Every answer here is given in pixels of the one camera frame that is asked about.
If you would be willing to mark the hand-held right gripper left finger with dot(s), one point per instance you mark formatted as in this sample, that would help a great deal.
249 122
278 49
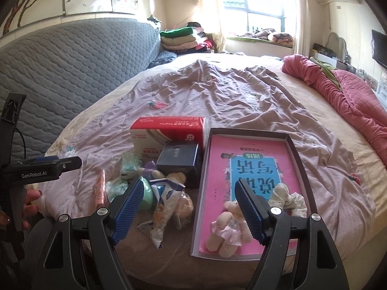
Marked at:
130 208

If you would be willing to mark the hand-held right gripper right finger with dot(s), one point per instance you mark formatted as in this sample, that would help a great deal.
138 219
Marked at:
248 214

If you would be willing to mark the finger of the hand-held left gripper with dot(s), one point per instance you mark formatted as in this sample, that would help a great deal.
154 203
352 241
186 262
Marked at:
47 160
69 163

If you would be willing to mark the white blue-topped snack bag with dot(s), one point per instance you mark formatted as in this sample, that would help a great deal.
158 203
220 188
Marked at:
160 217

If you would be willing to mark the green white tissue pack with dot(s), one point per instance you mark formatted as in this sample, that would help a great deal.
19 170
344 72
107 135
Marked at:
130 164
116 187

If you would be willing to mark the shallow brown cardboard box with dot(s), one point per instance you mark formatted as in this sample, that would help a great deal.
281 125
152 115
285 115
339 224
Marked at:
248 135

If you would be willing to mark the beige soft toy in clear bag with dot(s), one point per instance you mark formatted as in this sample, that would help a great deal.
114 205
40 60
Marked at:
184 207

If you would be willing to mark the person's left hand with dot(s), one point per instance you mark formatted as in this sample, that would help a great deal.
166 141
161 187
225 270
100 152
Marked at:
31 201

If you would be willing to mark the plush bear in pink dress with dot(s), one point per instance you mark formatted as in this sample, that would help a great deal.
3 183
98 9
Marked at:
225 217

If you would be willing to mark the pink packet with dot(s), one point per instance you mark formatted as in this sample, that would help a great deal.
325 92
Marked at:
100 187

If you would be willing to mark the floral scrunchie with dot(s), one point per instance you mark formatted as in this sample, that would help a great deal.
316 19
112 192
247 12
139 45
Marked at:
287 198

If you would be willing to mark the pink book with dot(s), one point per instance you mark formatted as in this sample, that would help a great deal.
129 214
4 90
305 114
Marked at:
217 169

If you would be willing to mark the plush bear in purple dress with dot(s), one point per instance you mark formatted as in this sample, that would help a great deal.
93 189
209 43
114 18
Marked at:
177 178

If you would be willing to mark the dark blue box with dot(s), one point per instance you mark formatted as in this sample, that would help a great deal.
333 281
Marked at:
178 157

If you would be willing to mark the red and white tissue box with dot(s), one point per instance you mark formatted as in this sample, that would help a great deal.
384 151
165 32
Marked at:
169 127

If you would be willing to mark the grey quilted headboard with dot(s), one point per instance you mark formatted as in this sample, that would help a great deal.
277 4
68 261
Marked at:
75 66

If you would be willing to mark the dark patterned cloth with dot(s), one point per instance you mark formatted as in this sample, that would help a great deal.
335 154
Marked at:
163 58

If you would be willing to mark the beige bed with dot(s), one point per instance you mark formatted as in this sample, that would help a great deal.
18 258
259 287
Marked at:
302 78

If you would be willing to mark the pink quilt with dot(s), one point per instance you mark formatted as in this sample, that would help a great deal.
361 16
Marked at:
356 102

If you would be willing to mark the green cloth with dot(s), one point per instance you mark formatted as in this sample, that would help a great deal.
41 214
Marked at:
328 72

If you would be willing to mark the pile of folded clothes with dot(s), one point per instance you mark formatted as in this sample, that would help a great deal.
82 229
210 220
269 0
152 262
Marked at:
181 40

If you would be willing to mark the green window seat cushion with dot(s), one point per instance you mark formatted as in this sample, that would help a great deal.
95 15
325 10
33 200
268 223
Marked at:
242 40

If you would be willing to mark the floral bedding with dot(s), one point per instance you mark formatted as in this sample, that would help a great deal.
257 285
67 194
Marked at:
272 36

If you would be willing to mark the cluttered white dresser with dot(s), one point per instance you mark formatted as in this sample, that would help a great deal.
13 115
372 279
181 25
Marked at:
362 72

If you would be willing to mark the vanity mirror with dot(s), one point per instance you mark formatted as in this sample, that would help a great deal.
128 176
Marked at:
337 45

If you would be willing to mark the window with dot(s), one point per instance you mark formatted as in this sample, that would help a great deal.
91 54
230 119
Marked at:
260 21

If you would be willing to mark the cream curtain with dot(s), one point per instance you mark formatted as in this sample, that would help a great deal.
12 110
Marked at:
211 12
302 15

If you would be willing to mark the black television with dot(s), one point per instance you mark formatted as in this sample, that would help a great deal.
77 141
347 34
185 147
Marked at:
379 48

